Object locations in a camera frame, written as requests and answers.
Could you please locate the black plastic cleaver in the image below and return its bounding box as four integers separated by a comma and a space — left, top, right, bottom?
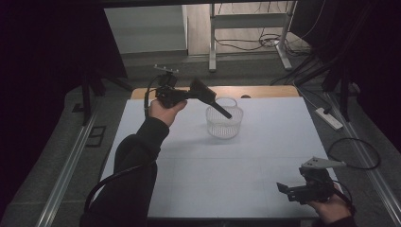
188, 78, 234, 120

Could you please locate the wooden table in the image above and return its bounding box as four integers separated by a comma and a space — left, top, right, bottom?
131, 85, 300, 100

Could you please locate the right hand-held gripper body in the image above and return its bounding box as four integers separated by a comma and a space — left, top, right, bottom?
287, 156, 348, 204

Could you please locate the hand-held gripper cable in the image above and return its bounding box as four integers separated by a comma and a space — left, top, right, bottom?
83, 75, 163, 214
332, 179, 357, 216

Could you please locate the white table mat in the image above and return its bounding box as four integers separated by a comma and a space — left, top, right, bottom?
102, 96, 330, 219

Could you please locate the left hand-held gripper cable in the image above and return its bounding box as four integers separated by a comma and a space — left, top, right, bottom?
83, 75, 163, 214

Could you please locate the black tripod stand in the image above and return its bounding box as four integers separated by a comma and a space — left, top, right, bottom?
296, 53, 353, 122
72, 69, 133, 127

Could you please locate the white plastic mesh basket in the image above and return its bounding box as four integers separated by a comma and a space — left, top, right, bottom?
205, 96, 245, 140

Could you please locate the looped black cable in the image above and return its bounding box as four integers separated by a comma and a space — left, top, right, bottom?
326, 137, 381, 170

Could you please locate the person's left hand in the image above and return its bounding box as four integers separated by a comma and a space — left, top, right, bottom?
148, 97, 188, 128

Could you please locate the grey white board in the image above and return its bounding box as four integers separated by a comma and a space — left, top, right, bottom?
103, 4, 189, 55

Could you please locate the tangle of black floor cables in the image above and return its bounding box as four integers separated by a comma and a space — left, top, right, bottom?
214, 27, 311, 59

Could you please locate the right hand-held gripper cable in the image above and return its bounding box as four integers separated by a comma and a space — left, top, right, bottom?
332, 179, 357, 216

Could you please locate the white metal stand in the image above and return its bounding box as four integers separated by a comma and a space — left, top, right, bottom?
208, 0, 298, 73

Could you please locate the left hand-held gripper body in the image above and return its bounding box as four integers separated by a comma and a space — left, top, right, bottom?
153, 64, 190, 110

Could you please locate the person's right hand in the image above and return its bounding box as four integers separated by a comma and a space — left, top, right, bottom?
306, 183, 353, 225

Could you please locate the aluminium rail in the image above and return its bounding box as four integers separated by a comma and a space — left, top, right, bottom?
325, 93, 401, 226
36, 97, 103, 227

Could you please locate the white power strip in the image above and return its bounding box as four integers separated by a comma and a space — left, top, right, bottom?
315, 107, 344, 131

